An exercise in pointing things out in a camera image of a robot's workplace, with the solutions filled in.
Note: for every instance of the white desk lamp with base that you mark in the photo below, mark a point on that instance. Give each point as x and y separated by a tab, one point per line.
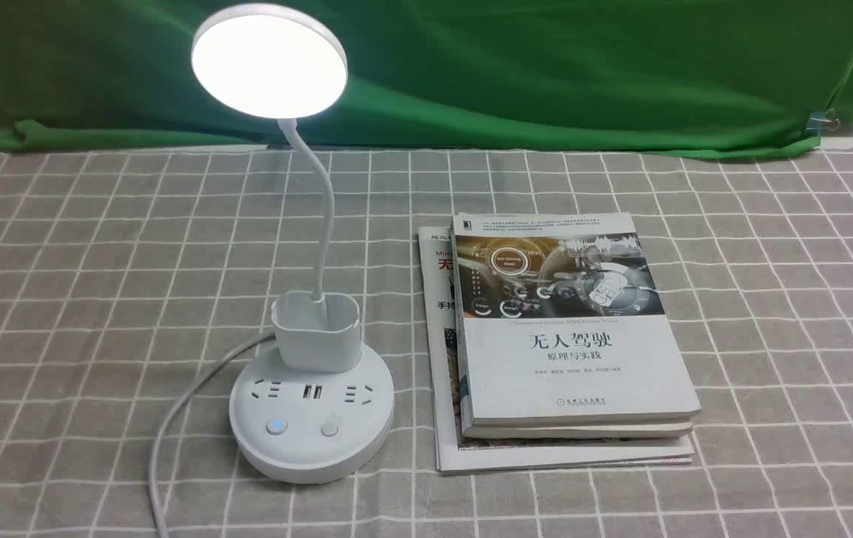
319	402

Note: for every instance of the white autonomous driving book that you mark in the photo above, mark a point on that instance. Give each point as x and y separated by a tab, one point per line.
560	323

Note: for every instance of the bottom magazine with red text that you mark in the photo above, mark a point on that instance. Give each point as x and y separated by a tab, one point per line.
458	454

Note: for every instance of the middle book under top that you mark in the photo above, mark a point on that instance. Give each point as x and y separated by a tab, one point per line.
593	431

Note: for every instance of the grey checked tablecloth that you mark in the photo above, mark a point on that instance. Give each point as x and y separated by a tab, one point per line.
124	275

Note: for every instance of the green backdrop cloth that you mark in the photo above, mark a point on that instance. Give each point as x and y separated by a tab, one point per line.
707	79

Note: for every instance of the blue binder clip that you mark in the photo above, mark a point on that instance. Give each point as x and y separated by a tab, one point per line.
820	122

